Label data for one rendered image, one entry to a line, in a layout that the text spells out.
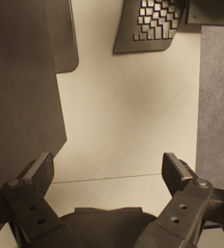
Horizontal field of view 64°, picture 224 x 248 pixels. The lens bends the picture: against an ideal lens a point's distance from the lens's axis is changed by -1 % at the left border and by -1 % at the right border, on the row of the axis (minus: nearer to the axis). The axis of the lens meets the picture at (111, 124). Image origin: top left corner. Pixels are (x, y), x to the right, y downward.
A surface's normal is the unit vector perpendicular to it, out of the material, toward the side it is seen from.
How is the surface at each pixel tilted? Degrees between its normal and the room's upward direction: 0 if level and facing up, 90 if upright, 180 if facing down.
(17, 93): 86
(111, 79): 0
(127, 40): 5
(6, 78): 86
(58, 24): 0
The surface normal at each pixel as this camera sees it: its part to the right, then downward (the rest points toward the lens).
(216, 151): 0.02, 0.29
